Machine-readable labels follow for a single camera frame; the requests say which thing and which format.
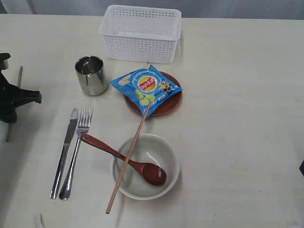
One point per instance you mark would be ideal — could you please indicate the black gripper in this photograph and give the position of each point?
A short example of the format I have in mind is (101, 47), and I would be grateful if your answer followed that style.
(8, 96)

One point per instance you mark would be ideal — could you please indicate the wooden chopstick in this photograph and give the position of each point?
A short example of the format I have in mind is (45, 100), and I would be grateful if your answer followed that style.
(118, 182)
(18, 85)

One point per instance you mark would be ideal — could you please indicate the silver table knife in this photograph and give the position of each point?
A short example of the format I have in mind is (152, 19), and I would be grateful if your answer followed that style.
(68, 138)

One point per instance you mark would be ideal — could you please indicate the silver fork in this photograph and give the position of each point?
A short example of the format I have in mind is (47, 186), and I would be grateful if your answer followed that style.
(83, 128)

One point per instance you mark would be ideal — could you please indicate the silver foil packet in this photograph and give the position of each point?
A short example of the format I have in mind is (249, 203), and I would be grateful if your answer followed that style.
(89, 71)

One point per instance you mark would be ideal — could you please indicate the blue chips bag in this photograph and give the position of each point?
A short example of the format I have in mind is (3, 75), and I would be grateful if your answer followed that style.
(146, 85)

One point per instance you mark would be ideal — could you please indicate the white perforated plastic basket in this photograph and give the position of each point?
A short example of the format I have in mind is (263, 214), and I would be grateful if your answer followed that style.
(141, 34)

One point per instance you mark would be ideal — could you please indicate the white speckled bowl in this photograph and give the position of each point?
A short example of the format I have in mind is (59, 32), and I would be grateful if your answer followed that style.
(152, 149)

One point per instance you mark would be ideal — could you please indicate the brown wooden spoon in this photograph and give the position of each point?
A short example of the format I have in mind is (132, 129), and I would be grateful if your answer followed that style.
(152, 173)

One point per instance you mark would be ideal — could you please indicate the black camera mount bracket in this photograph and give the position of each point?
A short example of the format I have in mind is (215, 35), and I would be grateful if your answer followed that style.
(4, 61)

